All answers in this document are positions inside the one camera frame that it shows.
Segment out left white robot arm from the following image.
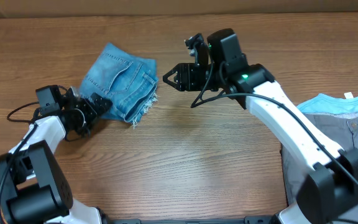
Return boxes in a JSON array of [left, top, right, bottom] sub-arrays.
[[0, 85, 112, 224]]

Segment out light blue denim jeans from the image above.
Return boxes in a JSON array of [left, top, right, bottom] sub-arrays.
[[80, 43, 158, 127]]

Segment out light blue folded garment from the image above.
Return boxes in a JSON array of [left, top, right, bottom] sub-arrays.
[[297, 92, 358, 114]]

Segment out grey folded garment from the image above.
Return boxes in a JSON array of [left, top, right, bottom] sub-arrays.
[[282, 114, 358, 223]]

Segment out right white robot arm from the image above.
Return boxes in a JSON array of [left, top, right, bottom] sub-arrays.
[[163, 28, 358, 223]]

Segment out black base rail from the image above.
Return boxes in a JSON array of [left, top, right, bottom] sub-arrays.
[[111, 215, 281, 224]]

